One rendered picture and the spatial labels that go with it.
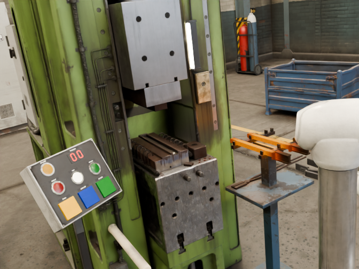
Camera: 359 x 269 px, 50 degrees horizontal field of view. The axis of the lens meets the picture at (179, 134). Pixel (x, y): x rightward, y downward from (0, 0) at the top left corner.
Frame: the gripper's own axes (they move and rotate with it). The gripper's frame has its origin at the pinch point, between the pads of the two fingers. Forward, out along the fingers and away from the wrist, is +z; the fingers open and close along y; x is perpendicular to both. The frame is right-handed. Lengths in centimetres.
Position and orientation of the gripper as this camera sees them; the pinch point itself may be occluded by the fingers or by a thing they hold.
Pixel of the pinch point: (306, 165)
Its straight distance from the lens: 181.8
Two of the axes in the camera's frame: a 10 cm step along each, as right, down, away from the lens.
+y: 8.4, -2.6, 4.8
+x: -1.1, -9.4, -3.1
